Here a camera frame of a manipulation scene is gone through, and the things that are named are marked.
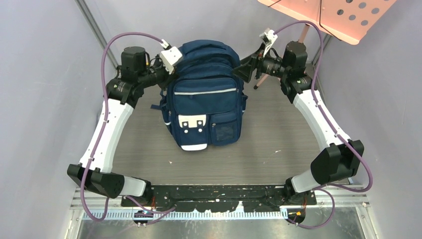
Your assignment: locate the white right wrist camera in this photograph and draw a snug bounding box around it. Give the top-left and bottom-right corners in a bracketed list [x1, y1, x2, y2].
[259, 28, 278, 57]

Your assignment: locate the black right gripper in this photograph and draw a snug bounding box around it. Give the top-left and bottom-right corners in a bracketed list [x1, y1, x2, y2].
[231, 42, 290, 84]

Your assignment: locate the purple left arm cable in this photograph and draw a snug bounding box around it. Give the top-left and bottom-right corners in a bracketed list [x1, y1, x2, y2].
[80, 32, 177, 226]

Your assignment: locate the pink music stand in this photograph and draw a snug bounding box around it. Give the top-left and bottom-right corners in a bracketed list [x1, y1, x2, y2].
[261, 0, 394, 77]

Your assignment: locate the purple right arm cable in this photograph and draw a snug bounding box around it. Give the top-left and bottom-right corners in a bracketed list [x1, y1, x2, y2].
[273, 20, 374, 230]

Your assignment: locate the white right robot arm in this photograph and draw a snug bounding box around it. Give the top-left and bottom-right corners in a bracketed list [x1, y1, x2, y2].
[233, 41, 364, 205]

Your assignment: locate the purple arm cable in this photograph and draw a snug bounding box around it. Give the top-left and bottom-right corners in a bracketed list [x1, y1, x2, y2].
[273, 20, 374, 230]
[80, 32, 177, 226]

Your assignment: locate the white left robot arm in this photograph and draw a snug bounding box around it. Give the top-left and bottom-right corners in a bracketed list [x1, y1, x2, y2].
[67, 46, 181, 206]

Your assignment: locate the navy blue backpack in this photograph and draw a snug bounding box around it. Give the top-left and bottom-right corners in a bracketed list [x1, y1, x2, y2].
[151, 39, 248, 151]

